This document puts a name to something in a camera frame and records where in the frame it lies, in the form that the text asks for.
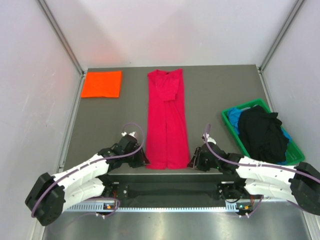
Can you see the left aluminium frame post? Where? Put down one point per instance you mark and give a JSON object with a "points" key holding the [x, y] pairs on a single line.
{"points": [[60, 35]]}

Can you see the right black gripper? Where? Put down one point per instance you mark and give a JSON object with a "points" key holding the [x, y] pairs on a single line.
{"points": [[196, 163]]}

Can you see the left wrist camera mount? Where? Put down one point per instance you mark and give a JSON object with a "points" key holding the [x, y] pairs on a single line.
{"points": [[133, 134]]}

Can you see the black t shirt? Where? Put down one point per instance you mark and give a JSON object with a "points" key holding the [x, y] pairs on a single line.
{"points": [[261, 134]]}

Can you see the right aluminium frame post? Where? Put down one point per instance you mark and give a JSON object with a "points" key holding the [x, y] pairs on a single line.
{"points": [[298, 4]]}

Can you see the blue t shirt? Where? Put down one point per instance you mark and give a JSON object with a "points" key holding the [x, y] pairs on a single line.
{"points": [[233, 115]]}

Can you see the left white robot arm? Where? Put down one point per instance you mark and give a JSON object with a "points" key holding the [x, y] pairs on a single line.
{"points": [[51, 195]]}

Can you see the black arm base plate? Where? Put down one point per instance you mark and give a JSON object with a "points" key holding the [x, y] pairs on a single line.
{"points": [[175, 190]]}

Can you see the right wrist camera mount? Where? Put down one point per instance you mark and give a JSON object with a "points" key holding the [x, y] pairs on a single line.
{"points": [[207, 138]]}

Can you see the red t shirt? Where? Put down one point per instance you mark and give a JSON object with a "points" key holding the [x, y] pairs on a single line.
{"points": [[167, 138]]}

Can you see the aluminium frame post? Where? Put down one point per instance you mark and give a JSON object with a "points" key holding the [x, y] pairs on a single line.
{"points": [[298, 4], [60, 35]]}

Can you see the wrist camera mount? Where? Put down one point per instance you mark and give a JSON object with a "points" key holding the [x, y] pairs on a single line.
{"points": [[207, 138], [133, 134]]}

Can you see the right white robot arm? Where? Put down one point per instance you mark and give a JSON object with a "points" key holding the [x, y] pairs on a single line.
{"points": [[298, 184]]}

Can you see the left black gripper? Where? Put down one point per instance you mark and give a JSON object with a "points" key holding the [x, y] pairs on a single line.
{"points": [[142, 160]]}

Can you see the folded orange t shirt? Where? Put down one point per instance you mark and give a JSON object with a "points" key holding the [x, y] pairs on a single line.
{"points": [[102, 84]]}

